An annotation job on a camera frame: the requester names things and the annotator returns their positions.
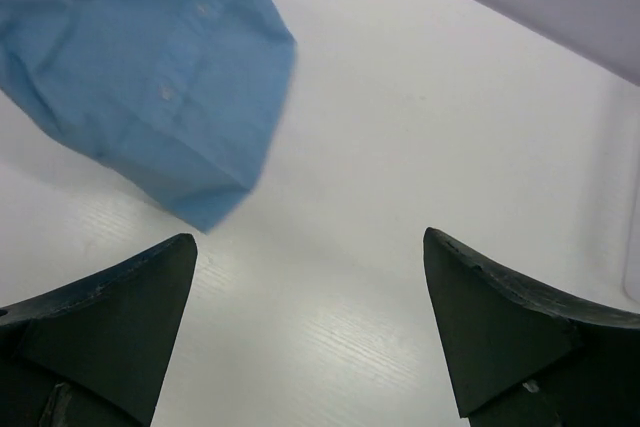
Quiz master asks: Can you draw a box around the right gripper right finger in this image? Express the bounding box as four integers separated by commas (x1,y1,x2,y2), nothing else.
423,228,639,426

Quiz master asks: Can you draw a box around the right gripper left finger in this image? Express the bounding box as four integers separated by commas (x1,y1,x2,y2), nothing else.
1,233,197,426

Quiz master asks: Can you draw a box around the light blue long sleeve shirt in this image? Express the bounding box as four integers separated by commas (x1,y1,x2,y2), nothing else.
1,0,295,232

